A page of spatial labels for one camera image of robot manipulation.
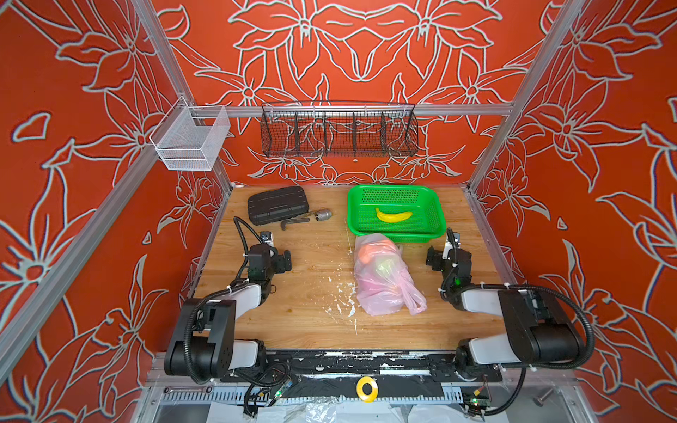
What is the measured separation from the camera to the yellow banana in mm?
1073

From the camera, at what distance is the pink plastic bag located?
30.5 inches

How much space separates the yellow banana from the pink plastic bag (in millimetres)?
220
